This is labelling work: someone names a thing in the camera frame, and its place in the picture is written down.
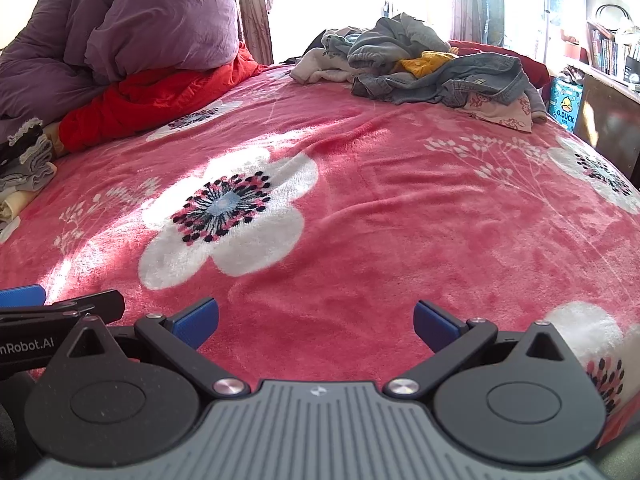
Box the wooden bookshelf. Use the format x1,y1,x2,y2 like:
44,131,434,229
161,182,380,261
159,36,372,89
569,19,640,192

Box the stack of folded clothes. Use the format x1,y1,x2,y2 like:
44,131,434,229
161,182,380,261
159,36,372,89
0,117,59,246

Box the pink floral blanket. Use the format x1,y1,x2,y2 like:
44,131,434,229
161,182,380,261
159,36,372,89
0,40,640,461

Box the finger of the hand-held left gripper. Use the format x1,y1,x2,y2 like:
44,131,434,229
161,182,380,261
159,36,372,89
0,284,47,310
0,289,126,324

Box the denim jacket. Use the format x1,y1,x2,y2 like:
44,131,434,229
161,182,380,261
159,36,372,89
352,52,549,122

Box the purple duvet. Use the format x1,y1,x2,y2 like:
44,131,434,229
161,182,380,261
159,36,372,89
0,0,242,127

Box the white floral print garment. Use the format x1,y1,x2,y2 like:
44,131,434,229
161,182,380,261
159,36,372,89
462,91,537,134

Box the grey sweatpants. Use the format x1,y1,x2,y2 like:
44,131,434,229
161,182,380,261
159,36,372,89
347,16,454,73

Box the patterned curtain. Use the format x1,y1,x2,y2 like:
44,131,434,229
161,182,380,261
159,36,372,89
445,0,507,47

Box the yellow knit sweater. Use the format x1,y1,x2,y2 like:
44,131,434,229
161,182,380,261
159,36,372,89
396,50,459,80

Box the row of books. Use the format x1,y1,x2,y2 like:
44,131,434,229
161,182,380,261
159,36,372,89
590,27,640,86

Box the blue duck print package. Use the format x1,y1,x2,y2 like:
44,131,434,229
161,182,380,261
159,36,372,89
548,77,586,134

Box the dark red cushion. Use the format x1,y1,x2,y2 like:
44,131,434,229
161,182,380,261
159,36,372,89
447,39,552,92

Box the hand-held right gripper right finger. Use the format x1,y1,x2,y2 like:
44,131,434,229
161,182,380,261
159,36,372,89
383,300,582,402

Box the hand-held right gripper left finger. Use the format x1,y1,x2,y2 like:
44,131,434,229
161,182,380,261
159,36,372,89
60,296,252,401

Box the black round ring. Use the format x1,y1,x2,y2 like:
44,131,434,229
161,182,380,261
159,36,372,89
596,4,632,37

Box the red quilt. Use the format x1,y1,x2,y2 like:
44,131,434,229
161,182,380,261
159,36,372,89
57,42,269,154

